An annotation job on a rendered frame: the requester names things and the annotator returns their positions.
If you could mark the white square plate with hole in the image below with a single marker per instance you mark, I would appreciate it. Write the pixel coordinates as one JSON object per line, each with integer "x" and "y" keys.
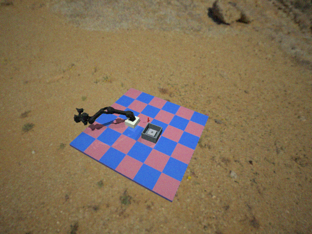
{"x": 152, "y": 132}

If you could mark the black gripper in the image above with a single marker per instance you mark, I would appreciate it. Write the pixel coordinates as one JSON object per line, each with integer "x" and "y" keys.
{"x": 80, "y": 111}

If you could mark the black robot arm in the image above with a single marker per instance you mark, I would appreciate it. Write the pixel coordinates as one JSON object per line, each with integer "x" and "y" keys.
{"x": 110, "y": 110}

